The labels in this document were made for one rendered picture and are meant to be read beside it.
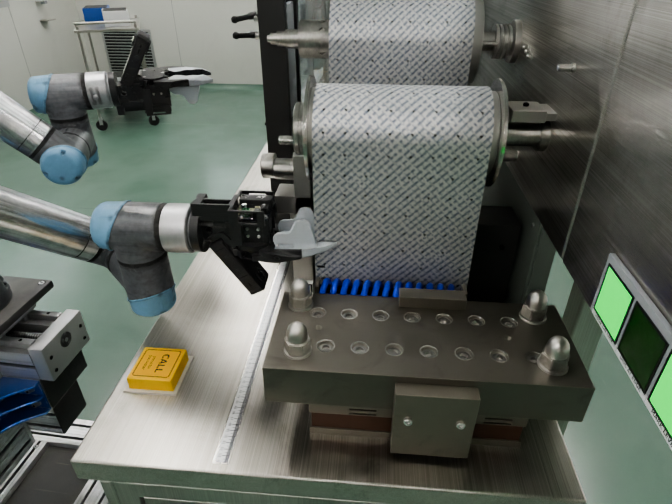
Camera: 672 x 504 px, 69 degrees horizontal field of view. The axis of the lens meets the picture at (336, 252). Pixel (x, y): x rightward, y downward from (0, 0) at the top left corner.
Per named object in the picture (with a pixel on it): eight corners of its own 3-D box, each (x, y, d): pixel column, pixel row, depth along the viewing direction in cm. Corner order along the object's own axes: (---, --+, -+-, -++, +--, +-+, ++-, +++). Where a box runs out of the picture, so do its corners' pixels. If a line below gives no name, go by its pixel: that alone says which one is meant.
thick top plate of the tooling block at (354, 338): (286, 322, 77) (284, 291, 74) (545, 336, 74) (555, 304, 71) (265, 401, 63) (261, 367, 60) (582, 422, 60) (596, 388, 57)
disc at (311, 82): (317, 158, 81) (315, 65, 73) (320, 159, 80) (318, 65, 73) (304, 197, 68) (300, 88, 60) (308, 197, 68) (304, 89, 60)
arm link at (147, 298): (159, 279, 90) (147, 226, 84) (187, 307, 82) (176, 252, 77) (116, 296, 85) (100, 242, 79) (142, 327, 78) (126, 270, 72)
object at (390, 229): (316, 282, 77) (313, 173, 68) (465, 289, 76) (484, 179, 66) (315, 284, 77) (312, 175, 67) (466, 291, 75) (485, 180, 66)
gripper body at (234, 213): (268, 213, 67) (183, 210, 68) (272, 265, 71) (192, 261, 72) (278, 190, 73) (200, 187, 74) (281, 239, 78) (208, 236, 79)
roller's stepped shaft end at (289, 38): (269, 46, 90) (268, 27, 88) (301, 47, 90) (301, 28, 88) (266, 49, 87) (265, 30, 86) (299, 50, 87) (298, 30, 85)
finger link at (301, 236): (334, 225, 68) (269, 222, 68) (334, 261, 71) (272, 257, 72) (336, 215, 70) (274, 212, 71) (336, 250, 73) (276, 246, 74)
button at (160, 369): (148, 357, 80) (144, 346, 79) (189, 359, 79) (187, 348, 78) (129, 389, 74) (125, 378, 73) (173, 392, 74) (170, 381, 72)
